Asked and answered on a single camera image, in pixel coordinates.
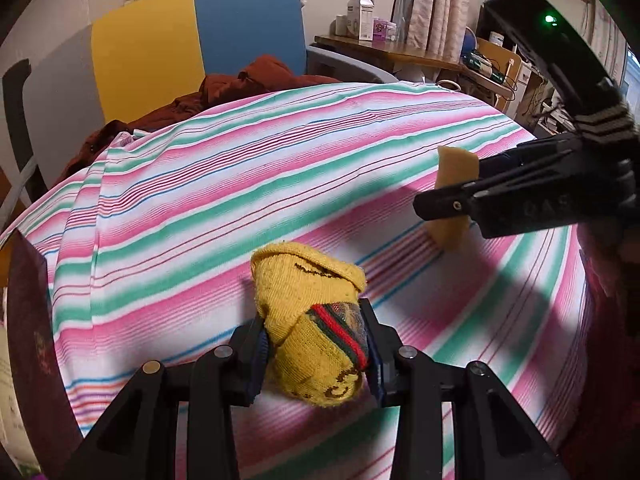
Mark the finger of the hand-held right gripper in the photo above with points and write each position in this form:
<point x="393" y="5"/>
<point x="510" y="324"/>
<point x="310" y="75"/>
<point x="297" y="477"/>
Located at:
<point x="445" y="205"/>
<point x="530" y="157"/>

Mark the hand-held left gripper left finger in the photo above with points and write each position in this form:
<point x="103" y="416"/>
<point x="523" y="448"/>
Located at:
<point x="260" y="355"/>

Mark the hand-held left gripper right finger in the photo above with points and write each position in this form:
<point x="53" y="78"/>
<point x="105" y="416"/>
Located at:
<point x="375" y="366"/>

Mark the tan paper packet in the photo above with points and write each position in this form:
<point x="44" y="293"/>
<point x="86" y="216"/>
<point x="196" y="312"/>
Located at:
<point x="455" y="165"/>

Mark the person's right hand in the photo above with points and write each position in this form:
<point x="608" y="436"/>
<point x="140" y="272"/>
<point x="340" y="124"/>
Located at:
<point x="600" y="260"/>

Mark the wooden side shelf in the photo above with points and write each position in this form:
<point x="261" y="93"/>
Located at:
<point x="500" y="75"/>

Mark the wooden desk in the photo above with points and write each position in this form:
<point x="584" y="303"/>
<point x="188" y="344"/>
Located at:
<point x="390" y="52"/>

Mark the patterned curtain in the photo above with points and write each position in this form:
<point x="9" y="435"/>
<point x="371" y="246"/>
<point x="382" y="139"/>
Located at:
<point x="435" y="10"/>

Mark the pink box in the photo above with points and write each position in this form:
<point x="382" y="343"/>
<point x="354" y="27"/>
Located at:
<point x="384" y="31"/>

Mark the white box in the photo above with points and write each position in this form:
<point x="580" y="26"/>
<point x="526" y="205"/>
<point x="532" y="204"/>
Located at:
<point x="361" y="17"/>

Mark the person's red clothing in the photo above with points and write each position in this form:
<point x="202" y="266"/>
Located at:
<point x="610" y="410"/>

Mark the dark red garment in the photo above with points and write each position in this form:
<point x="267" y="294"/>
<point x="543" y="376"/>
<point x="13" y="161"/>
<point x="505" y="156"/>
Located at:
<point x="240" y="85"/>

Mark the white tube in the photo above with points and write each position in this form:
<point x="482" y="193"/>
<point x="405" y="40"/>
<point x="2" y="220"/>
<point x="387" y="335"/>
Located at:
<point x="17" y="190"/>

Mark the grey yellow blue chair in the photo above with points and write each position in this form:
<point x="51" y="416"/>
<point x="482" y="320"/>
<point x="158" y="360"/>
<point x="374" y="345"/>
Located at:
<point x="150" y="45"/>

